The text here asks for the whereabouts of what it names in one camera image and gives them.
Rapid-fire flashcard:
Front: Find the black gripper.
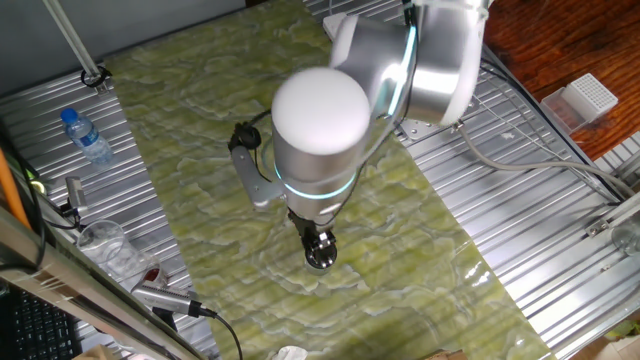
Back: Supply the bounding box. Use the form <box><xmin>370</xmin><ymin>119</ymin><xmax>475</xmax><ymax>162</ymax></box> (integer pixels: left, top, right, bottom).
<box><xmin>286</xmin><ymin>209</ymin><xmax>339</xmax><ymax>266</ymax></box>

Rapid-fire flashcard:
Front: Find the black jar lid with knob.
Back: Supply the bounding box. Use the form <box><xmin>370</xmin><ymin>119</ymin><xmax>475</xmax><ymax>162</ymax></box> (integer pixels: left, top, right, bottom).
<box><xmin>304</xmin><ymin>239</ymin><xmax>338</xmax><ymax>270</ymax></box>

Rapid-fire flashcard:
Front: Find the crumpled white tissue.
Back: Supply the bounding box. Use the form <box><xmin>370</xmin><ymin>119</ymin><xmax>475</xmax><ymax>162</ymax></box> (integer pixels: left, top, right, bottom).
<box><xmin>272</xmin><ymin>345</ymin><xmax>309</xmax><ymax>360</ymax></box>

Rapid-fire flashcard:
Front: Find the small glass with brown liquid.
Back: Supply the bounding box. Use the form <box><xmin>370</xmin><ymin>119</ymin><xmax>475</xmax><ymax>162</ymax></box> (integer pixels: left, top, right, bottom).
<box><xmin>138</xmin><ymin>263</ymin><xmax>170</xmax><ymax>292</ymax></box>

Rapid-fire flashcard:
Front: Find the green marble pattern mat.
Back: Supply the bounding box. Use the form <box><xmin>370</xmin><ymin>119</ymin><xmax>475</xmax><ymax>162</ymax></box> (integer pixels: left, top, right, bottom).
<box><xmin>103</xmin><ymin>0</ymin><xmax>557</xmax><ymax>360</ymax></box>

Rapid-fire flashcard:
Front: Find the large clear measuring beaker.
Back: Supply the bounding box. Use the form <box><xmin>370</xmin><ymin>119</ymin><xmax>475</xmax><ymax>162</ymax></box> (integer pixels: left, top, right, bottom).
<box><xmin>75</xmin><ymin>219</ymin><xmax>147</xmax><ymax>287</ymax></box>

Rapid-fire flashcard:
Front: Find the white power strip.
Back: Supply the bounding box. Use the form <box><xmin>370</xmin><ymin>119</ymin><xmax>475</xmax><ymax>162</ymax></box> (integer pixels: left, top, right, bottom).
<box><xmin>322</xmin><ymin>12</ymin><xmax>352</xmax><ymax>40</ymax></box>

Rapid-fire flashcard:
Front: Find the plastic water bottle blue label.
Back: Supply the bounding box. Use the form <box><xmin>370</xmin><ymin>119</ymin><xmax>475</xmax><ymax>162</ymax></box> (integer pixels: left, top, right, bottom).
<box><xmin>59</xmin><ymin>107</ymin><xmax>116</xmax><ymax>167</ymax></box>

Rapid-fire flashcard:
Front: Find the clear plastic box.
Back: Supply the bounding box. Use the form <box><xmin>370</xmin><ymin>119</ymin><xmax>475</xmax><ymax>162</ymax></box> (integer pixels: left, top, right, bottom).
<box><xmin>540</xmin><ymin>87</ymin><xmax>587</xmax><ymax>135</ymax></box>

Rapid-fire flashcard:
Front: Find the black keyboard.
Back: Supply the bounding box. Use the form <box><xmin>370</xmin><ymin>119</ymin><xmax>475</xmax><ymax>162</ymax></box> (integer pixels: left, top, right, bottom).
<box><xmin>0</xmin><ymin>286</ymin><xmax>84</xmax><ymax>360</ymax></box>

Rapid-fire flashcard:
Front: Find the white pipette tip box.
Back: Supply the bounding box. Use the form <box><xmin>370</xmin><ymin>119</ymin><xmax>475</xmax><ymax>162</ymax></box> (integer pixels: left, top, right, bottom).
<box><xmin>559</xmin><ymin>72</ymin><xmax>620</xmax><ymax>124</ymax></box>

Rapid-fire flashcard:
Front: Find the orange tube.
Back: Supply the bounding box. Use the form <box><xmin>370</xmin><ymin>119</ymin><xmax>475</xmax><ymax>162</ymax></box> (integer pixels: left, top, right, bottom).
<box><xmin>0</xmin><ymin>148</ymin><xmax>32</xmax><ymax>230</ymax></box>

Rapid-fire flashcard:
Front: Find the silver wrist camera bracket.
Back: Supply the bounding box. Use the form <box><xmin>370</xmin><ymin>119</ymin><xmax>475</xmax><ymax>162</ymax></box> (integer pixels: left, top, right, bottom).
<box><xmin>230</xmin><ymin>144</ymin><xmax>287</xmax><ymax>209</ymax></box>

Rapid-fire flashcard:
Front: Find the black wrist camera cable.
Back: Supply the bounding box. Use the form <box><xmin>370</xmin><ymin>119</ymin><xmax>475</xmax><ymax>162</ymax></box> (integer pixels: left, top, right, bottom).
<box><xmin>248</xmin><ymin>108</ymin><xmax>274</xmax><ymax>185</ymax></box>

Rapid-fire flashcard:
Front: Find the black cable of silver camera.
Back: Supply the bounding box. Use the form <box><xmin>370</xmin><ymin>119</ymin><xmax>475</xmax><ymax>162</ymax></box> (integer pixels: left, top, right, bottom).
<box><xmin>199</xmin><ymin>305</ymin><xmax>245</xmax><ymax>360</ymax></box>

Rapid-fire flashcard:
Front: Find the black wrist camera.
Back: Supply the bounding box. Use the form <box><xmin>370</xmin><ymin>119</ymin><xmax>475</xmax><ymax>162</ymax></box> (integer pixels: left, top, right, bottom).
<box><xmin>227</xmin><ymin>121</ymin><xmax>263</xmax><ymax>154</ymax></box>

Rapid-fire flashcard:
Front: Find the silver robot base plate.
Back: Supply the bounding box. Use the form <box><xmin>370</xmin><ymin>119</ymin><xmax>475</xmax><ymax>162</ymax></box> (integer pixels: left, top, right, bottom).
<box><xmin>396</xmin><ymin>115</ymin><xmax>454</xmax><ymax>147</ymax></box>

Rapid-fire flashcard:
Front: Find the silver camera with black stand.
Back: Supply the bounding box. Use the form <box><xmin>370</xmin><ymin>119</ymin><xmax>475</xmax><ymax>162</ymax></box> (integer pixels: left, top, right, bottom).
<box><xmin>130</xmin><ymin>281</ymin><xmax>204</xmax><ymax>331</ymax></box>

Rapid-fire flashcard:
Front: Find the thick gray robot cable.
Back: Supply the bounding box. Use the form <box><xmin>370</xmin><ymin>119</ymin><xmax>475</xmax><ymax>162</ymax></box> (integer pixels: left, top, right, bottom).
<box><xmin>451</xmin><ymin>119</ymin><xmax>637</xmax><ymax>200</ymax></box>

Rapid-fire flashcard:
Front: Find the metal frame bar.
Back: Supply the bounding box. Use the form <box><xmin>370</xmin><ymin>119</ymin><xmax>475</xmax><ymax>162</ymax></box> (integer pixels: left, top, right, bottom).
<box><xmin>0</xmin><ymin>206</ymin><xmax>209</xmax><ymax>360</ymax></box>

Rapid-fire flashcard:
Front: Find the silver finned camera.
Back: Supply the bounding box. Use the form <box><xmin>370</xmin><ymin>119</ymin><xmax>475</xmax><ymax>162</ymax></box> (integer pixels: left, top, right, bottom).
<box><xmin>63</xmin><ymin>175</ymin><xmax>90</xmax><ymax>217</ymax></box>

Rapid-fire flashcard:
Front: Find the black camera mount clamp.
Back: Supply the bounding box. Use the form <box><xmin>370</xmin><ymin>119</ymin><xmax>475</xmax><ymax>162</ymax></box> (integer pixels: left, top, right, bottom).
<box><xmin>56</xmin><ymin>199</ymin><xmax>84</xmax><ymax>224</ymax></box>

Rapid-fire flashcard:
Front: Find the aluminium rail bracket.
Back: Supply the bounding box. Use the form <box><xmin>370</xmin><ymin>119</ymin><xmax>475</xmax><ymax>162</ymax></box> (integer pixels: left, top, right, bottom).
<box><xmin>583</xmin><ymin>191</ymin><xmax>640</xmax><ymax>238</ymax></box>

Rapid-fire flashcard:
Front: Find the metal camera pole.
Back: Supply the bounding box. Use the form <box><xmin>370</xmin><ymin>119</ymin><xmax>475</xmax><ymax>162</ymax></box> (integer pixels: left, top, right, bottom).
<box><xmin>42</xmin><ymin>0</ymin><xmax>113</xmax><ymax>96</ymax></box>

